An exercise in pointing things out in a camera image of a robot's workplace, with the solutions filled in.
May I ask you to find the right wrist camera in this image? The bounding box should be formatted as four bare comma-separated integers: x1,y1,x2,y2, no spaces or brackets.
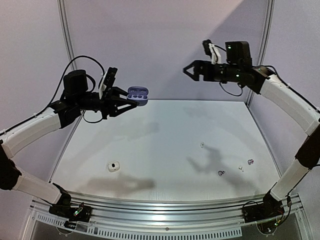
202,39,222,65

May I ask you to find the white earbud charging case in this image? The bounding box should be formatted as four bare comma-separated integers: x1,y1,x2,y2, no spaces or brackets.
107,161,121,173

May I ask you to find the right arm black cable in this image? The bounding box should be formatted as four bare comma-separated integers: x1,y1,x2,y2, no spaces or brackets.
214,44,320,113

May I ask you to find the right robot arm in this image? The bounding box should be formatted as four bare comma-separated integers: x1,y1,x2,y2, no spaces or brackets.
182,39,320,218

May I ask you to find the aluminium front rail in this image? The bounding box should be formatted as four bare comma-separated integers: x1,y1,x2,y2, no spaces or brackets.
23,192,306,240

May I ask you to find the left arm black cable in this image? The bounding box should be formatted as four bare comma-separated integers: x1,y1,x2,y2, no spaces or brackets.
34,55,106,124

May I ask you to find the left aluminium frame post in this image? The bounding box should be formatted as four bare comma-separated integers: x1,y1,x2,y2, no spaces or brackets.
57,0,76,62

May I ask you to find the right aluminium frame post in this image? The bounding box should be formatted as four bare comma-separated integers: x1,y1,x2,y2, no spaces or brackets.
244,0,275,106

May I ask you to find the aluminium frame post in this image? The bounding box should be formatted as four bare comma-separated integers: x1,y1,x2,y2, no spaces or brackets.
57,0,76,62
244,0,275,106

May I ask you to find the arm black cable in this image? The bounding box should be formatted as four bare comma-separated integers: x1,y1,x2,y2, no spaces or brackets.
34,55,106,124
214,44,320,113

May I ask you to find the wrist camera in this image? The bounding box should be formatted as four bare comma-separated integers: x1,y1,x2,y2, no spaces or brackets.
202,39,222,65
98,67,118,100

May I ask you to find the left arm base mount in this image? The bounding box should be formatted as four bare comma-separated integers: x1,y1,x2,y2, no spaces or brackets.
48,202,93,223

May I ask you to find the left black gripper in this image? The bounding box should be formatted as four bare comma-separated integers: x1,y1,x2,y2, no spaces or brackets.
75,86,138,119

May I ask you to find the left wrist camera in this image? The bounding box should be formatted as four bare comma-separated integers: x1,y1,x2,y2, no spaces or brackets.
98,67,118,100

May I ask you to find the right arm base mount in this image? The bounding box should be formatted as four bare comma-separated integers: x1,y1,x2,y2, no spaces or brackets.
241,200,285,223

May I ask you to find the purple earbud charging case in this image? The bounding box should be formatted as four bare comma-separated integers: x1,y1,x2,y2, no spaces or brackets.
126,86,149,107

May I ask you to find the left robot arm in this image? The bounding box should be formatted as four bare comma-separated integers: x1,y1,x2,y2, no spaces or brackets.
0,67,138,217

